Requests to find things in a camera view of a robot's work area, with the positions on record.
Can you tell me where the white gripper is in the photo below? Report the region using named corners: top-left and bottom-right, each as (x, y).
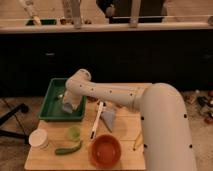
top-left (62, 90), bottom-right (82, 114)

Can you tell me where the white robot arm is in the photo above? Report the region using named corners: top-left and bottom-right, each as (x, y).
top-left (63, 69), bottom-right (197, 171)

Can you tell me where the green plastic tray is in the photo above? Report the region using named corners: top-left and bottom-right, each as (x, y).
top-left (39, 78), bottom-right (86, 122)

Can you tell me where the black chair base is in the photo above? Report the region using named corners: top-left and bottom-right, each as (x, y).
top-left (0, 99), bottom-right (29, 144)

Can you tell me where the white paper cup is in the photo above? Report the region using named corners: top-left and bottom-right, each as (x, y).
top-left (29, 129), bottom-right (49, 149)

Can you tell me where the green cucumber toy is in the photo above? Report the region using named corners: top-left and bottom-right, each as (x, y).
top-left (54, 140), bottom-right (83, 155)

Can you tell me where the orange plastic bowl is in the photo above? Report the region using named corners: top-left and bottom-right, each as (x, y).
top-left (88, 134), bottom-right (121, 169)

